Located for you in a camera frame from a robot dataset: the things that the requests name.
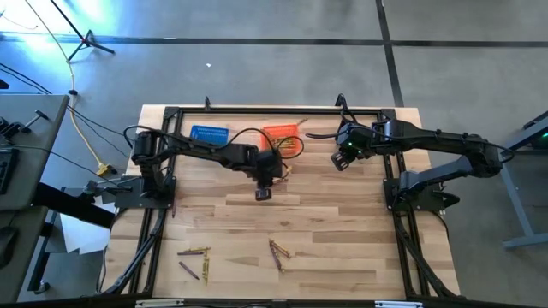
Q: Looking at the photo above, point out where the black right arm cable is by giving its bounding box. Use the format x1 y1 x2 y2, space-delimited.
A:
304 100 357 140

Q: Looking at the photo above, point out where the dark desk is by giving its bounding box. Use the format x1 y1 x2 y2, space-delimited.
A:
0 205 49 305

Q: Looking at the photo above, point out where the black keyboard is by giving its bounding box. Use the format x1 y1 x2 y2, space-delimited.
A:
0 147 21 196

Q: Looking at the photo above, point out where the black tripod stand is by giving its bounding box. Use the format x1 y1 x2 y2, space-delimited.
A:
48 0 116 63

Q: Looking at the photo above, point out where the black desk clamp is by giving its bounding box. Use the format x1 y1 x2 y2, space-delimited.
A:
0 110 51 139

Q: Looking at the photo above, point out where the black clamp with rod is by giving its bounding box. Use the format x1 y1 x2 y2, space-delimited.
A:
80 179 134 200

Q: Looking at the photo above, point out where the grey desk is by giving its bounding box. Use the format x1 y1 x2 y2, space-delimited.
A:
0 93 71 213

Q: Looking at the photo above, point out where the blue plastic basket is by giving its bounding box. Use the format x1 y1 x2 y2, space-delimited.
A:
189 124 230 147

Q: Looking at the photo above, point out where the white metal plate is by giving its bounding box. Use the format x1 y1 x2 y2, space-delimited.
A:
375 300 424 308
135 299 185 308

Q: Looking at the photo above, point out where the yellow power cable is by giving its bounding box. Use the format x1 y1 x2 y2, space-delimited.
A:
23 0 115 178

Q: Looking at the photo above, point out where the white paper sheet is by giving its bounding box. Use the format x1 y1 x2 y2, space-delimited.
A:
59 200 116 257

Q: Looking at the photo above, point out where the black floor cable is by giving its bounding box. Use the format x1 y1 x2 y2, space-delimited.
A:
0 62 53 95
66 104 135 143

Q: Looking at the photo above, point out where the grey metal table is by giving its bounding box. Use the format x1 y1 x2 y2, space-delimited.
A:
470 110 548 250

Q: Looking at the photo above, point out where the black metal beam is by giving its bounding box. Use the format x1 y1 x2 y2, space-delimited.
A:
32 181 116 230

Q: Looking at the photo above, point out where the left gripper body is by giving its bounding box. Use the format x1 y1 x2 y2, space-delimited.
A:
246 147 284 189

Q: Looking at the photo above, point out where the black computer mouse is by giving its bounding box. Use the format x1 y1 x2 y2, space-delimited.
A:
0 226 21 270

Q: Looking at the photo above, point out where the black metal table frame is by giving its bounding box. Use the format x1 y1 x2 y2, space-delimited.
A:
96 92 462 300

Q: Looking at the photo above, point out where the orange plastic basket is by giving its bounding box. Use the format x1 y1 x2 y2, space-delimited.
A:
259 123 301 151

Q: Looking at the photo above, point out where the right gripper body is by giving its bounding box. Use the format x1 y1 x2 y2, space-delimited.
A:
335 122 378 158

